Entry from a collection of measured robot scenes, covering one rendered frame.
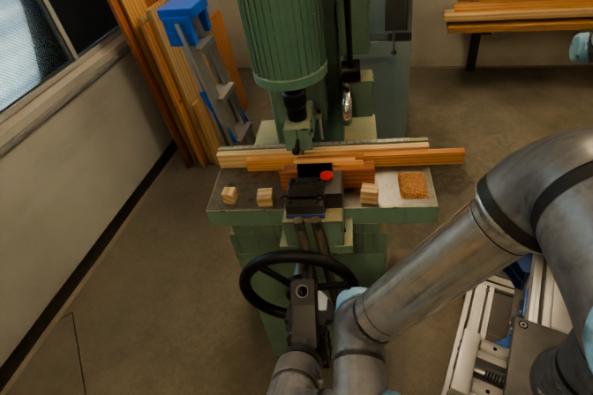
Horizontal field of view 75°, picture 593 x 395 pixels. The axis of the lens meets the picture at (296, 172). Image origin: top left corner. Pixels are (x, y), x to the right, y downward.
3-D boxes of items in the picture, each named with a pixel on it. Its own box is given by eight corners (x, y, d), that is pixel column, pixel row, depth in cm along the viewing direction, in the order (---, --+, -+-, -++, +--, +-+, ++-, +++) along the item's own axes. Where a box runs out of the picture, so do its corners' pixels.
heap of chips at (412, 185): (401, 199, 98) (401, 194, 96) (396, 173, 105) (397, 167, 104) (430, 198, 97) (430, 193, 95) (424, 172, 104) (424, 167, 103)
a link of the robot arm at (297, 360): (266, 367, 58) (319, 368, 56) (273, 346, 63) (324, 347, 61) (273, 408, 60) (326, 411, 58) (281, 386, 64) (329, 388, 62)
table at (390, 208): (200, 254, 101) (193, 239, 97) (227, 175, 123) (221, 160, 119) (445, 253, 91) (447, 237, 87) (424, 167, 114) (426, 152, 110)
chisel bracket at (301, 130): (287, 156, 103) (281, 130, 97) (292, 125, 113) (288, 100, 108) (314, 154, 102) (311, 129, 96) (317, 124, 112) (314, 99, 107)
